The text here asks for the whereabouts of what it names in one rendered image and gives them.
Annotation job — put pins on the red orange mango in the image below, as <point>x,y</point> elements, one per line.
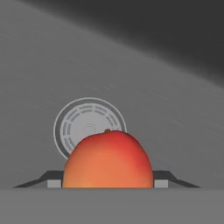
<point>108,163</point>

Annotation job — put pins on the grey sink basin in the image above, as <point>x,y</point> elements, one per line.
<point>43,73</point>

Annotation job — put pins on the round grey sink drain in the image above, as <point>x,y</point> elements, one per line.
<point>84,122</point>

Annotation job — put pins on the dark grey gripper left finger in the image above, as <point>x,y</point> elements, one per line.
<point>51,176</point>

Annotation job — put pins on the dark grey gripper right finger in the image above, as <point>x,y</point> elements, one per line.
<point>163,176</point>

